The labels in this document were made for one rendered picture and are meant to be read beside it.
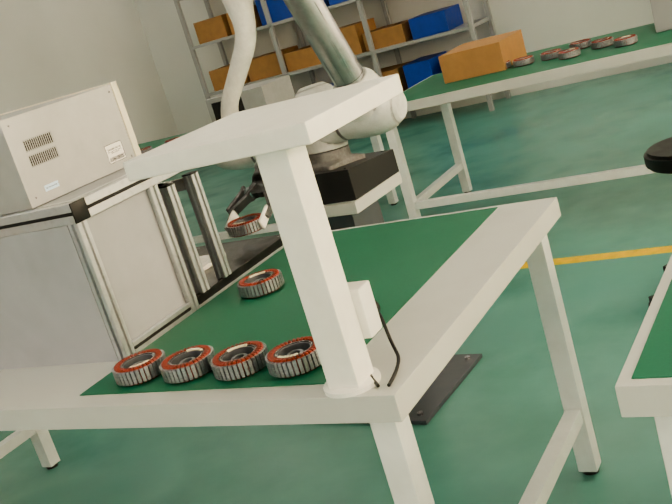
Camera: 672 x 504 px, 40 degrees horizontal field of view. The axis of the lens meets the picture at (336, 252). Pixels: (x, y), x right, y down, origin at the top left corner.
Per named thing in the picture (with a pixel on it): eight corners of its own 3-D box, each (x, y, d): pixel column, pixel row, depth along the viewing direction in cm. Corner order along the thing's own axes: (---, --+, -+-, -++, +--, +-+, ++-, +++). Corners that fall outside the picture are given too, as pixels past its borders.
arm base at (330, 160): (321, 162, 326) (317, 147, 325) (367, 156, 311) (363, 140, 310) (284, 175, 314) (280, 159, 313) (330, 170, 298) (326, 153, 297)
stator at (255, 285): (288, 287, 222) (284, 273, 221) (244, 303, 220) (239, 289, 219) (280, 277, 233) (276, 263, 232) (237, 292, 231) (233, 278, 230)
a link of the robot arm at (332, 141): (319, 147, 321) (304, 84, 316) (363, 139, 310) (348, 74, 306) (293, 158, 308) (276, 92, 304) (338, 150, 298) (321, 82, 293)
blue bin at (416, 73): (428, 86, 908) (420, 56, 900) (454, 81, 893) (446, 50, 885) (410, 96, 875) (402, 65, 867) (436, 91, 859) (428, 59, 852)
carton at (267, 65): (269, 74, 983) (263, 54, 978) (303, 65, 963) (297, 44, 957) (250, 82, 950) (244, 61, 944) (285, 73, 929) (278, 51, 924)
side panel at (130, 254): (191, 309, 230) (147, 185, 221) (200, 308, 228) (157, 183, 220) (118, 361, 207) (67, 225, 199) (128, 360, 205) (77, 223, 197)
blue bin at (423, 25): (428, 32, 887) (423, 13, 882) (463, 23, 869) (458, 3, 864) (413, 40, 852) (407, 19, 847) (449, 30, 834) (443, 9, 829)
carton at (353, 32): (350, 53, 933) (342, 26, 926) (381, 45, 913) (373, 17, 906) (330, 61, 901) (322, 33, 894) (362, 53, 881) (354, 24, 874)
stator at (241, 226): (242, 226, 273) (239, 214, 272) (274, 221, 267) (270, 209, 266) (222, 240, 264) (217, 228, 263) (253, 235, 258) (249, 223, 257)
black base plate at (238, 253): (127, 263, 301) (125, 257, 301) (290, 240, 268) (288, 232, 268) (22, 325, 263) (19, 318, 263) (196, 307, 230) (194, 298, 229)
